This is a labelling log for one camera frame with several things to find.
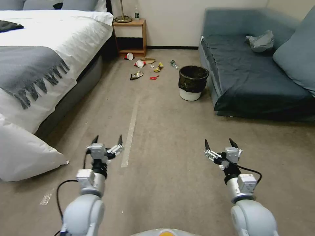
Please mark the brown cardboard piece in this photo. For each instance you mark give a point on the brown cardboard piece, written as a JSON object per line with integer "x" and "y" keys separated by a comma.
{"x": 149, "y": 60}

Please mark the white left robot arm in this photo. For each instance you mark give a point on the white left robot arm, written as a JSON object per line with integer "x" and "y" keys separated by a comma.
{"x": 85, "y": 209}

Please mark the wooden nightstand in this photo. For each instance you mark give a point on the wooden nightstand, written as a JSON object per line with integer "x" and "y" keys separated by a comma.
{"x": 129, "y": 37}

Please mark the short clear tape strip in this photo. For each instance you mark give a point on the short clear tape strip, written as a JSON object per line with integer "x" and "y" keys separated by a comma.
{"x": 46, "y": 198}

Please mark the brass lamp base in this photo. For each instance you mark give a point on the brass lamp base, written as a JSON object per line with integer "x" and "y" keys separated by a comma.
{"x": 123, "y": 17}

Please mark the yellow snack wrapper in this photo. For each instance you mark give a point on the yellow snack wrapper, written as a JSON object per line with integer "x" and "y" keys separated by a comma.
{"x": 158, "y": 67}

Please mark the white robot front shell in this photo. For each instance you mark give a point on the white robot front shell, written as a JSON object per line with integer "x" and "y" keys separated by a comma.
{"x": 160, "y": 232}

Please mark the grey bed base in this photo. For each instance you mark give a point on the grey bed base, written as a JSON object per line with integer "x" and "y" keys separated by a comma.
{"x": 81, "y": 83}

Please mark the grey bed pillow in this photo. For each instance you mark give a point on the grey bed pillow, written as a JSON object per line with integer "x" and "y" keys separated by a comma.
{"x": 41, "y": 4}
{"x": 11, "y": 4}
{"x": 85, "y": 5}

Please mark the small red wrapper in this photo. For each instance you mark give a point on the small red wrapper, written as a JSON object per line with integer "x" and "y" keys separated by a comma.
{"x": 153, "y": 78}

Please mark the white bed duvet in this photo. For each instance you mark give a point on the white bed duvet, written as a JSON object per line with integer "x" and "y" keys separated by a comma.
{"x": 61, "y": 37}

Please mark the white trash can black liner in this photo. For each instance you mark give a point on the white trash can black liner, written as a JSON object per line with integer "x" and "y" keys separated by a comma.
{"x": 193, "y": 82}

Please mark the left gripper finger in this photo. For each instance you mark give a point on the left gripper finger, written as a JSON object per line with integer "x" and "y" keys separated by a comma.
{"x": 117, "y": 148}
{"x": 95, "y": 140}

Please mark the blue-grey sofa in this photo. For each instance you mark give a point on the blue-grey sofa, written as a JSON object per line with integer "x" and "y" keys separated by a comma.
{"x": 246, "y": 73}

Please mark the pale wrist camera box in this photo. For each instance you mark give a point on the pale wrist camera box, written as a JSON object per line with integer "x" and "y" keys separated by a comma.
{"x": 97, "y": 151}
{"x": 232, "y": 155}

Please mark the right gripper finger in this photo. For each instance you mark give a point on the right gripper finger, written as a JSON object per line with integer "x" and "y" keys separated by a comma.
{"x": 236, "y": 145}
{"x": 212, "y": 154}

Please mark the small green bottle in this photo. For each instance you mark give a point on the small green bottle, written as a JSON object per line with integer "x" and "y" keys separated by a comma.
{"x": 137, "y": 14}

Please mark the white pillow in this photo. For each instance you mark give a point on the white pillow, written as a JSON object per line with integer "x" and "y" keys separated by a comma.
{"x": 22, "y": 155}

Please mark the clear plastic bottle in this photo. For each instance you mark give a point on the clear plastic bottle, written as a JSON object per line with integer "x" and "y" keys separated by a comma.
{"x": 174, "y": 64}

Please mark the red paper cup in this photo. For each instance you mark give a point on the red paper cup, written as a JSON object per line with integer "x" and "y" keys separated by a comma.
{"x": 129, "y": 56}
{"x": 139, "y": 64}

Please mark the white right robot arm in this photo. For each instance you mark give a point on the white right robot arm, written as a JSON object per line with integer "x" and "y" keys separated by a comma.
{"x": 251, "y": 216}

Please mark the blue-grey sofa cushion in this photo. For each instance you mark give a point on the blue-grey sofa cushion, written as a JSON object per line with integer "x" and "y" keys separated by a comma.
{"x": 295, "y": 56}

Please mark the silver foil wrapper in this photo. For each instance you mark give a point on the silver foil wrapper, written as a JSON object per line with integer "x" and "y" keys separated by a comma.
{"x": 136, "y": 75}

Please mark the black garment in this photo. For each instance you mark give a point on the black garment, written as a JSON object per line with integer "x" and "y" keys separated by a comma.
{"x": 8, "y": 25}

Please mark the grey fringed blanket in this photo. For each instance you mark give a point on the grey fringed blanket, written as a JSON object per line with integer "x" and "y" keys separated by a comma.
{"x": 27, "y": 67}

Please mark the long clear tape strip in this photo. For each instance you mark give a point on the long clear tape strip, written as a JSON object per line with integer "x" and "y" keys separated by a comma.
{"x": 130, "y": 130}

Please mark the crumpled grey plastic bag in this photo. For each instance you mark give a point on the crumpled grey plastic bag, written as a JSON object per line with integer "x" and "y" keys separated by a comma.
{"x": 261, "y": 42}

